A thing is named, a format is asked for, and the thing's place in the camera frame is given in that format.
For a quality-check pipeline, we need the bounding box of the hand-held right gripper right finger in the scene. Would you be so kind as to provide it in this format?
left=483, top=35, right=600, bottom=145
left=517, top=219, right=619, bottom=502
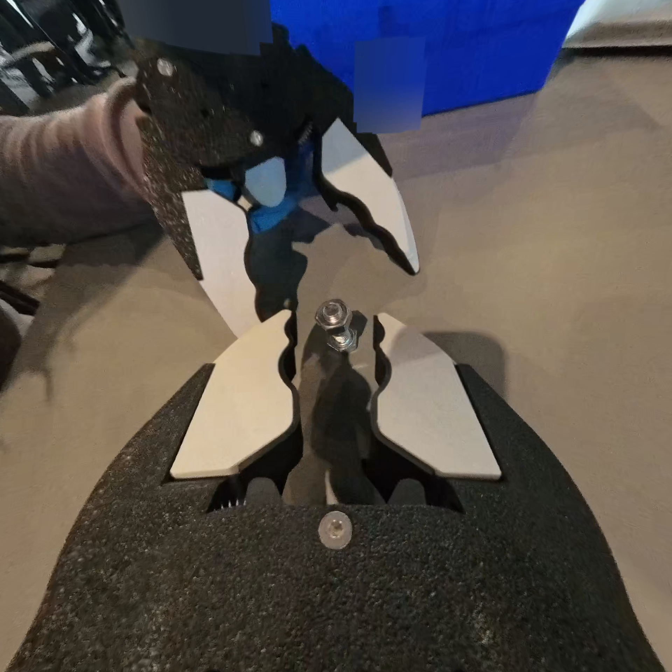
left=371, top=312, right=503, bottom=481

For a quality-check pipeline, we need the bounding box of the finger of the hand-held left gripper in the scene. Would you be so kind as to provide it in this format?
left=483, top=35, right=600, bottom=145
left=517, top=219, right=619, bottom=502
left=314, top=117, right=422, bottom=276
left=180, top=190, right=274, bottom=339

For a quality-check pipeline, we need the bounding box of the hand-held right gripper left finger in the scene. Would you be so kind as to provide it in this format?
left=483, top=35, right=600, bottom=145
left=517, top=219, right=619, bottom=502
left=169, top=309, right=305, bottom=480

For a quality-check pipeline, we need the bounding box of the person's left forearm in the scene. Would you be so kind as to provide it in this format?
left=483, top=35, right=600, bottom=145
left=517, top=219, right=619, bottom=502
left=0, top=79, right=158, bottom=247

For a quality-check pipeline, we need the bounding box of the blue plastic storage bin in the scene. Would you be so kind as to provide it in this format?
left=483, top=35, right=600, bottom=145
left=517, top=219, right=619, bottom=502
left=270, top=0, right=586, bottom=117

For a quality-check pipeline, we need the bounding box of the black office chair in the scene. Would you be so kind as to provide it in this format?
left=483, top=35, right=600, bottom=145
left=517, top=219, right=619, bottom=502
left=0, top=0, right=134, bottom=113

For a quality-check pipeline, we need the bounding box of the wooden board document stand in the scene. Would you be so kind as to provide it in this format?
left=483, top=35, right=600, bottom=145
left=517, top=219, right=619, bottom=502
left=563, top=0, right=672, bottom=50

